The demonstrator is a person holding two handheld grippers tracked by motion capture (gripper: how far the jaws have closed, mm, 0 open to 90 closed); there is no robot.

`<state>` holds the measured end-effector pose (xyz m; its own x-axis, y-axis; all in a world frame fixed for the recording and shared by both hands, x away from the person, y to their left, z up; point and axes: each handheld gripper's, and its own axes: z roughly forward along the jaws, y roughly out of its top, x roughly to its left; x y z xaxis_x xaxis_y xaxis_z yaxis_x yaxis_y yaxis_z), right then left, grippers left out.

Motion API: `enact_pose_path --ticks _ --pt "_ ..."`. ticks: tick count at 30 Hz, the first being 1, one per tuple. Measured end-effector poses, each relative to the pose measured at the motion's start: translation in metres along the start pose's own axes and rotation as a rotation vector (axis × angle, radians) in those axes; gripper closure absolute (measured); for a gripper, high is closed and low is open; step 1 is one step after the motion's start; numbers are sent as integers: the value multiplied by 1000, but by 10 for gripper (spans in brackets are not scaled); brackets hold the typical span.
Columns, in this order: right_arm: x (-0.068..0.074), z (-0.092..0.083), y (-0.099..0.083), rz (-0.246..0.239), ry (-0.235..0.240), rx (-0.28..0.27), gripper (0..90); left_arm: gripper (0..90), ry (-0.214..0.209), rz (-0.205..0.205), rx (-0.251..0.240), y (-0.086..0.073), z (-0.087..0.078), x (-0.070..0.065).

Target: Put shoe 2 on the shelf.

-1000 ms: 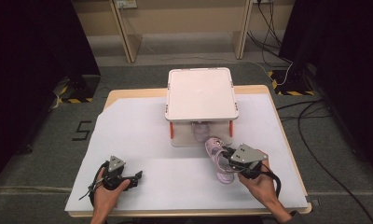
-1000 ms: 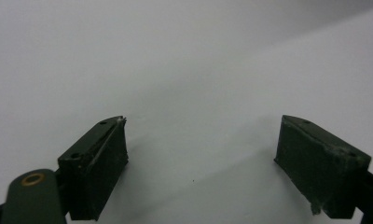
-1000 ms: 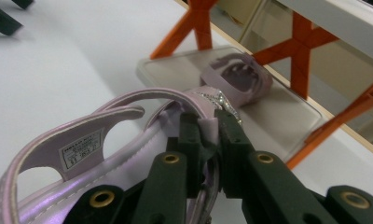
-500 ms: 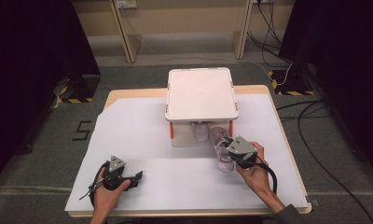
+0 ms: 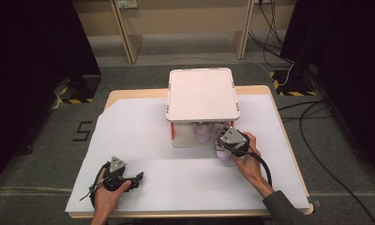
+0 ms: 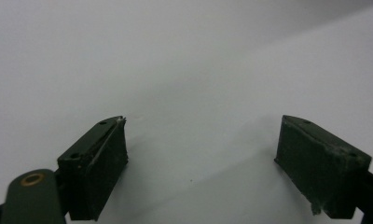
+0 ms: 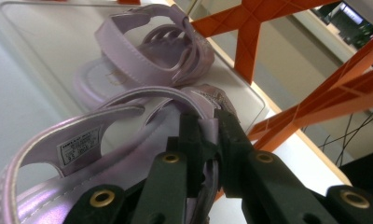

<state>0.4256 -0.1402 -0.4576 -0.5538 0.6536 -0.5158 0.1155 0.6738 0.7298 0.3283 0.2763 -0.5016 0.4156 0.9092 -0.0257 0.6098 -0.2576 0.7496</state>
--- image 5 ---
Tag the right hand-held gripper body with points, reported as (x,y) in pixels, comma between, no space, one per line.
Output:
(234,137)

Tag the person's right hand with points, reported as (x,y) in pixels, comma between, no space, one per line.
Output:
(249,165)

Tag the white wall outlet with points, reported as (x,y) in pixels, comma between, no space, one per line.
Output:
(127,3)

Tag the wooden frame leg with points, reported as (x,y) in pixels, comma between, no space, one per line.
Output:
(243,37)
(129,37)

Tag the hazard striped stand base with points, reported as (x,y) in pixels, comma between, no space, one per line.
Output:
(79,90)
(295,86)

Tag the wooden table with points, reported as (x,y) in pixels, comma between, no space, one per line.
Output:
(138,93)

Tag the person's left hand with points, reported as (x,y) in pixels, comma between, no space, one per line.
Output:
(107,200)

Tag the black curtain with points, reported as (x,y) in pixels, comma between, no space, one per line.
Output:
(348,47)
(26,62)

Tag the clear plastic cup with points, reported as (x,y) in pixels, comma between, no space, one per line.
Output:
(220,128)
(202,132)
(223,153)

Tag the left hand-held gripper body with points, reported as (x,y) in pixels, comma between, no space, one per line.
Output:
(117,165)

